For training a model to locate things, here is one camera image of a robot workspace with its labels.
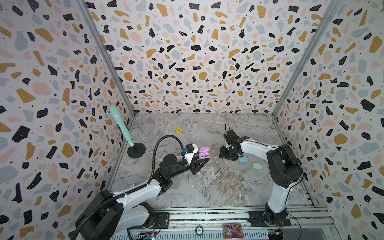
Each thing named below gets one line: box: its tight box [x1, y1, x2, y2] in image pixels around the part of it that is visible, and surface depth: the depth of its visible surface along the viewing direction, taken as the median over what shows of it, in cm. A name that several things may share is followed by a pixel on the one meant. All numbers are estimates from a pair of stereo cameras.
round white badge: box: [195, 225, 204, 236], surface depth 73 cm
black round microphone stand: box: [127, 142, 146, 159], surface depth 100 cm
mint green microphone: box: [109, 105, 135, 147], surface depth 78 cm
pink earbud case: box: [198, 147, 211, 159], surface depth 73 cm
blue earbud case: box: [238, 155, 249, 164], surface depth 96 cm
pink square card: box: [223, 223, 244, 240], surface depth 72 cm
